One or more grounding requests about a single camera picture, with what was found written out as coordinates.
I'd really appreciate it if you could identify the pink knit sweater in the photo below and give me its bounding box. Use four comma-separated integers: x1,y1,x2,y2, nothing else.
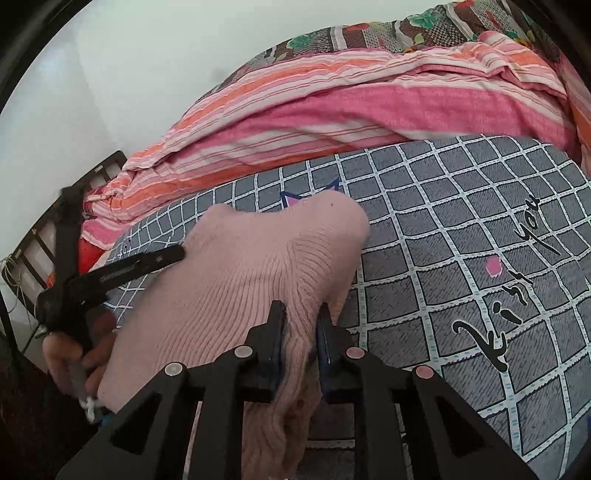
98,190,370,479

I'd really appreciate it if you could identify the dark wooden headboard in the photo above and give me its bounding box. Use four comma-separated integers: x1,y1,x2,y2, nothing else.
0,149,129,319

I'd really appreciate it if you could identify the grey checked blanket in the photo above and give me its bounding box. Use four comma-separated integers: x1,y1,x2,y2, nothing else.
99,136,590,479

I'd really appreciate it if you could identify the floral patchwork quilt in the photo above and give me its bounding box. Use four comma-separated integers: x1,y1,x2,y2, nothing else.
208,1,560,94

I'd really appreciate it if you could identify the red pillow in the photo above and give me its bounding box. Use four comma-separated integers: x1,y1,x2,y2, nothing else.
45,234,110,287

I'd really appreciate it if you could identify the left hand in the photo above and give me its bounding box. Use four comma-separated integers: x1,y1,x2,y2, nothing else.
42,307,116,398

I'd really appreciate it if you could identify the pink orange striped quilt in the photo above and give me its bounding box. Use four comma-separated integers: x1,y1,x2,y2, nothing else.
82,31,590,250

